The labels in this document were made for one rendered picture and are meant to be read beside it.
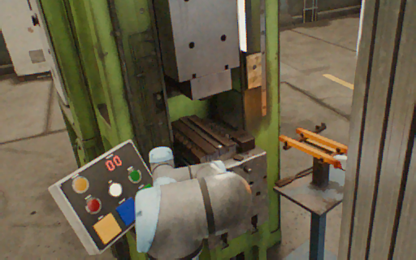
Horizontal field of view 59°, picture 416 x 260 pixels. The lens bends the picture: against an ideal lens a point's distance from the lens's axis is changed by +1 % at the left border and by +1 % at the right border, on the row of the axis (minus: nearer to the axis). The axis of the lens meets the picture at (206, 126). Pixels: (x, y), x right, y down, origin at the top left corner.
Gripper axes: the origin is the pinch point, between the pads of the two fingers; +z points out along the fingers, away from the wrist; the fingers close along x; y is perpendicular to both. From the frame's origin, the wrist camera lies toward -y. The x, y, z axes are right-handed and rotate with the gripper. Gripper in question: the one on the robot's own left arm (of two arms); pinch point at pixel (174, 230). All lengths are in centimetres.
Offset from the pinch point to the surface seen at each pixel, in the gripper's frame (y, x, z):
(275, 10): -79, 56, -60
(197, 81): -42, 15, -41
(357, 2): -766, 412, 68
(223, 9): -49, 29, -68
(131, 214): -4.3, -15.2, -6.5
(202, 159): -41.3, 13.2, -3.2
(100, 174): -9.1, -24.1, -22.2
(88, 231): 6.5, -27.8, -10.0
